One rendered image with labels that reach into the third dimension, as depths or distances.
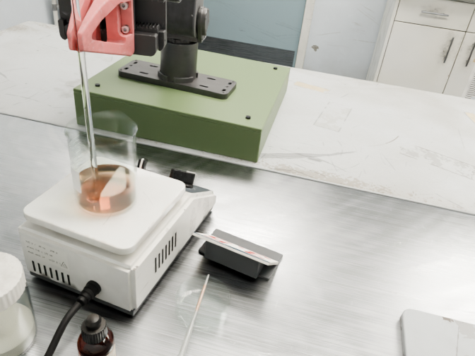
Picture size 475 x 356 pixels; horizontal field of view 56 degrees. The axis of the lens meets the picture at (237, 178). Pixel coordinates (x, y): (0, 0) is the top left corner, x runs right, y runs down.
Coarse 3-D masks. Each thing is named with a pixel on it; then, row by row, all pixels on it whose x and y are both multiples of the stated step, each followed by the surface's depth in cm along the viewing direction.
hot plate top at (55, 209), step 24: (48, 192) 44; (72, 192) 45; (144, 192) 46; (168, 192) 46; (24, 216) 42; (48, 216) 41; (72, 216) 42; (96, 216) 42; (120, 216) 42; (144, 216) 43; (96, 240) 39; (120, 240) 40
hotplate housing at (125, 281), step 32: (32, 224) 43; (160, 224) 45; (192, 224) 51; (32, 256) 44; (64, 256) 42; (96, 256) 41; (128, 256) 40; (160, 256) 45; (96, 288) 42; (128, 288) 41
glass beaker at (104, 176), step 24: (72, 120) 41; (96, 120) 42; (120, 120) 43; (72, 144) 38; (96, 144) 44; (120, 144) 38; (72, 168) 40; (96, 168) 39; (120, 168) 40; (96, 192) 40; (120, 192) 41
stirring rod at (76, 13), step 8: (72, 0) 33; (72, 8) 33; (80, 16) 34; (80, 24) 34; (80, 56) 35; (80, 64) 36; (80, 72) 36; (88, 88) 37; (88, 96) 38; (88, 104) 38; (88, 112) 38; (88, 120) 39; (88, 128) 39; (88, 136) 40; (88, 144) 40
